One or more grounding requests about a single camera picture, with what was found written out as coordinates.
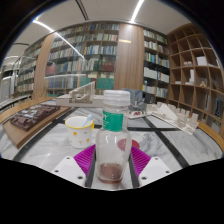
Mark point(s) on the glass-fronted bookshelf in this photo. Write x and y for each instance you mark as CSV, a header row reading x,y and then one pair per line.
x,y
28,73

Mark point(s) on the small white flat model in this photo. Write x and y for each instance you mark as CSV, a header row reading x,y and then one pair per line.
x,y
138,114

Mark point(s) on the wide bookshelf with books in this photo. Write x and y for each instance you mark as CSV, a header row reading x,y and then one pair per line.
x,y
86,53

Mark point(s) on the wooden cubby shelf unit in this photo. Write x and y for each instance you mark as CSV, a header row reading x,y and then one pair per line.
x,y
196,73

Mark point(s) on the straight ceiling light strip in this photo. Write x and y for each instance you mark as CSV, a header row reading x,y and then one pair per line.
x,y
137,10

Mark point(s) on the white cup with yellow rim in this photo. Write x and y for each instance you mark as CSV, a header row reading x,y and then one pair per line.
x,y
78,135

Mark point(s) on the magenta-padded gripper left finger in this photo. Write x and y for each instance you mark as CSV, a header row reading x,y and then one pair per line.
x,y
68,168

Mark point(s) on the pale blue spoon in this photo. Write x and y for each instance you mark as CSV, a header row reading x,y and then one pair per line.
x,y
88,120

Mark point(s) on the brown model on wooden board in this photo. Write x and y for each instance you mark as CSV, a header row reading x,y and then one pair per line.
x,y
31,118

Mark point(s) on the clear bottle with green label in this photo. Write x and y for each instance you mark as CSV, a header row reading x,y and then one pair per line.
x,y
113,150

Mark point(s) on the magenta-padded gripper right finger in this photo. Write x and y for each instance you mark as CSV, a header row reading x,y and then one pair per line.
x,y
155,170

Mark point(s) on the large white city model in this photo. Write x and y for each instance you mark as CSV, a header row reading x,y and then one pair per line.
x,y
175,116

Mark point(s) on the narrow bookshelf with books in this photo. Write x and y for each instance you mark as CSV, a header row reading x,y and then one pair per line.
x,y
156,63

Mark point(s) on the white stepped architectural model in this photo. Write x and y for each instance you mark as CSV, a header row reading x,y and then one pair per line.
x,y
80,98

